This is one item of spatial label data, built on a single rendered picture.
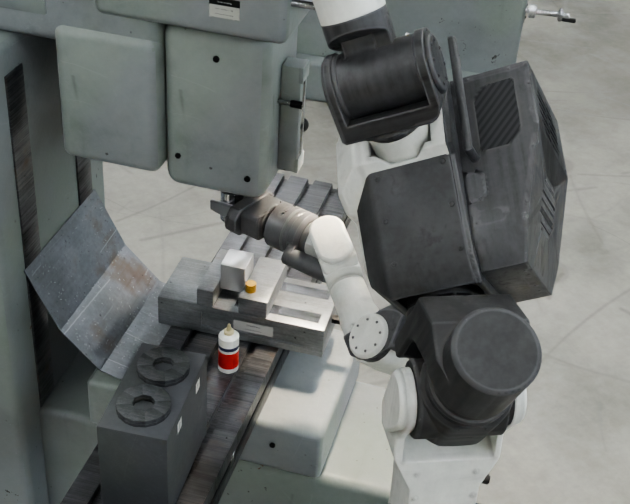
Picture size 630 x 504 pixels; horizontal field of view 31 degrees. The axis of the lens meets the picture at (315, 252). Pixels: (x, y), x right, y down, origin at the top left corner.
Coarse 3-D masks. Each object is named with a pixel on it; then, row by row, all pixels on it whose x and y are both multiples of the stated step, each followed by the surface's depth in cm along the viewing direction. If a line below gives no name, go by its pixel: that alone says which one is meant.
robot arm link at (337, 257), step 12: (324, 216) 202; (312, 228) 201; (324, 228) 200; (336, 228) 200; (312, 240) 199; (324, 240) 198; (336, 240) 198; (348, 240) 198; (324, 252) 197; (336, 252) 196; (348, 252) 196; (324, 264) 196; (336, 264) 196; (348, 264) 196; (324, 276) 197; (336, 276) 196; (348, 276) 196; (360, 276) 197
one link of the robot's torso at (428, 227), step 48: (480, 96) 158; (528, 96) 155; (384, 144) 154; (432, 144) 153; (480, 144) 155; (528, 144) 152; (384, 192) 156; (432, 192) 153; (480, 192) 153; (528, 192) 150; (384, 240) 155; (432, 240) 152; (480, 240) 151; (528, 240) 149; (384, 288) 156; (432, 288) 153; (480, 288) 158; (528, 288) 159
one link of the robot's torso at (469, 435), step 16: (416, 368) 151; (416, 384) 150; (432, 416) 148; (512, 416) 152; (416, 432) 151; (432, 432) 151; (448, 432) 149; (464, 432) 149; (480, 432) 150; (496, 432) 153
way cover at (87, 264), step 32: (96, 192) 243; (64, 224) 231; (96, 224) 241; (64, 256) 229; (96, 256) 239; (128, 256) 248; (64, 288) 227; (96, 288) 236; (128, 288) 244; (160, 288) 250; (64, 320) 225; (96, 320) 232; (128, 320) 239; (96, 352) 228; (128, 352) 233
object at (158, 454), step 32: (160, 352) 194; (192, 352) 196; (128, 384) 189; (160, 384) 188; (192, 384) 190; (128, 416) 181; (160, 416) 181; (192, 416) 193; (128, 448) 181; (160, 448) 180; (192, 448) 197; (128, 480) 186; (160, 480) 184
